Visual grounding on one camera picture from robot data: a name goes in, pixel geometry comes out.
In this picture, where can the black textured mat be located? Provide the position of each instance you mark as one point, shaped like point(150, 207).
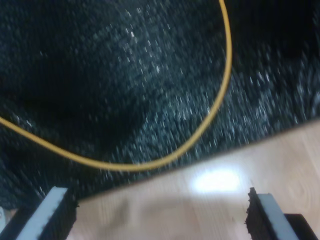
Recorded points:
point(100, 75)

